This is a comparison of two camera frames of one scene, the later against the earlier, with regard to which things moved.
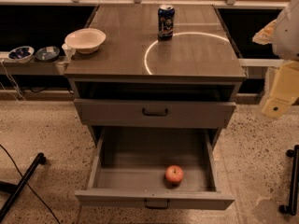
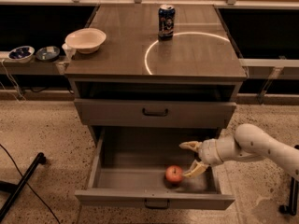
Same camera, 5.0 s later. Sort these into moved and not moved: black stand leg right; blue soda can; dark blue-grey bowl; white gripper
Moved: white gripper
Not moved: dark blue-grey bowl; blue soda can; black stand leg right
